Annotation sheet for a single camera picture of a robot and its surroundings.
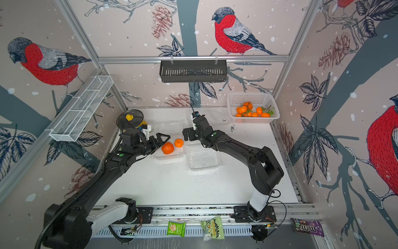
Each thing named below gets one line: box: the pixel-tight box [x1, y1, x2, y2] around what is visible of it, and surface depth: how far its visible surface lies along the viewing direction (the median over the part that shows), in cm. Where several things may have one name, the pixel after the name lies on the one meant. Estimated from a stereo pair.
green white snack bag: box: [201, 216, 225, 242], surface depth 71 cm
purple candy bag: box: [290, 217, 325, 238], surface depth 71 cm
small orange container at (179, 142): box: [174, 138, 184, 148], surface depth 99 cm
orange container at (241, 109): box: [236, 105, 248, 114], surface depth 109 cm
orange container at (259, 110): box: [256, 106, 263, 115], surface depth 113 cm
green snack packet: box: [166, 220, 187, 238], surface depth 71 cm
